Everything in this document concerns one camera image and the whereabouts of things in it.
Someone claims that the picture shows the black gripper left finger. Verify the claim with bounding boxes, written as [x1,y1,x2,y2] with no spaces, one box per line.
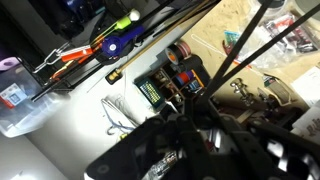
[84,98,214,180]

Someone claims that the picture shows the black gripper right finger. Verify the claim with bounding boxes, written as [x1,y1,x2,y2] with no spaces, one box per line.
[199,98,320,180]

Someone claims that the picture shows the small wooden organizer shelf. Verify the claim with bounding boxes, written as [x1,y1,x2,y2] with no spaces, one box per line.
[134,54,212,112]

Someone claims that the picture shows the shiny metal knob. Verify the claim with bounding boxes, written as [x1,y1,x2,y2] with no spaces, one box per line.
[229,77,256,103]

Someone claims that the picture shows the white printed paper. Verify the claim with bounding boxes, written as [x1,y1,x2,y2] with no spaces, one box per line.
[289,64,320,109]

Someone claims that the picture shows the red white tape roll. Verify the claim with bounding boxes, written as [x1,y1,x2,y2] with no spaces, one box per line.
[176,39,193,58]

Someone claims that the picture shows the clear plastic bags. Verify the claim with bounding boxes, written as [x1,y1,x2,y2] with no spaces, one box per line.
[246,0,320,68]

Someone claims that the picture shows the wooden top workbench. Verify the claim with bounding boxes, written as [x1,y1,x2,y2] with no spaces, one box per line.
[179,0,320,113]

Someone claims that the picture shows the clear plastic storage bin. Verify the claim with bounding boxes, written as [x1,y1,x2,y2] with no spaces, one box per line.
[0,56,70,139]

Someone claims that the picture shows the purple cap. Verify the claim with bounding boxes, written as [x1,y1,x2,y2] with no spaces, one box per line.
[0,56,22,72]

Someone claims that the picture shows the wooden broom handle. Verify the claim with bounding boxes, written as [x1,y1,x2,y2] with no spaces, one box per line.
[105,0,216,83]

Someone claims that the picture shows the black wire shelf rack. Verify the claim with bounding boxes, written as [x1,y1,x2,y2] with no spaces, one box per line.
[0,0,188,103]

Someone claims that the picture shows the orange handled tool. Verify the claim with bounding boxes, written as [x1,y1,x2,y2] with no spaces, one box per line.
[49,47,95,79]

